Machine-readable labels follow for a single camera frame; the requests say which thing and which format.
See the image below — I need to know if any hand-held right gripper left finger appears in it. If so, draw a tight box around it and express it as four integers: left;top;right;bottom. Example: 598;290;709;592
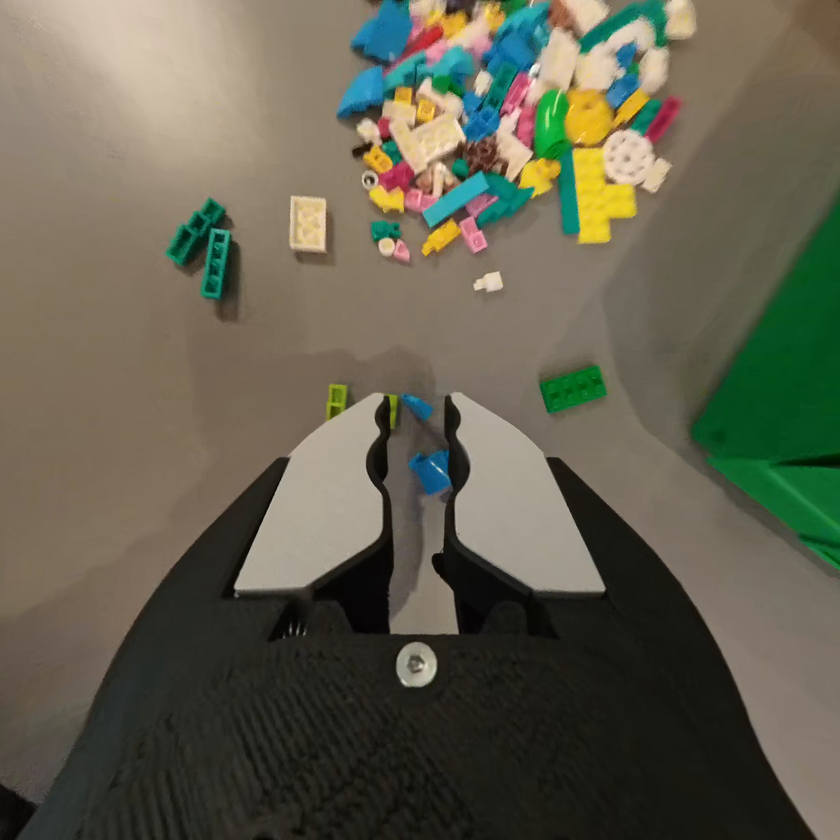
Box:
234;392;395;635

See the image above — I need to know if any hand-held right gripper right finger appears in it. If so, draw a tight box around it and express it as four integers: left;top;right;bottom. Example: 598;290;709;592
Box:
431;392;606;635

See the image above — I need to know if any blue curved lego piece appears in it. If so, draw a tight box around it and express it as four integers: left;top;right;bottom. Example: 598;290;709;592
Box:
408;450;454;496

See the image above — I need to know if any bright green lego plate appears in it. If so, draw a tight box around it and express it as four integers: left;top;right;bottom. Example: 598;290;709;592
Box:
539;364;609;414

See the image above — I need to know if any teal green lego brick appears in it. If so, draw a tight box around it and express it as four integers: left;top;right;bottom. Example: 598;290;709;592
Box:
201;228;233;301
165;198;228;266

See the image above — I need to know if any white lego plate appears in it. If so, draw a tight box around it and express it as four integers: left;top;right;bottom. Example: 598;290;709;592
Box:
289;196;328;253

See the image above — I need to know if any pile of colourful lego pieces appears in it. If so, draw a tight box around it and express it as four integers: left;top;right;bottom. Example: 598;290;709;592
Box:
336;0;698;263

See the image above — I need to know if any green cloth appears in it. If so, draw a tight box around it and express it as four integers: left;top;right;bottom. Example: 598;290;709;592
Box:
690;197;840;573

